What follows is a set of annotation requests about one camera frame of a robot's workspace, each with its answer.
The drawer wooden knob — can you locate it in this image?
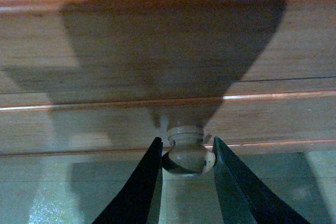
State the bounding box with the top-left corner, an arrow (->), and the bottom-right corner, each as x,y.
162,125 -> 216,177

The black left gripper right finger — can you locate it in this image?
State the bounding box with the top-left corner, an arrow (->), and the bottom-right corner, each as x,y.
213,137 -> 309,223

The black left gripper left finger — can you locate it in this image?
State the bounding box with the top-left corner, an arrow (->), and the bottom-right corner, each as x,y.
93,137 -> 163,223

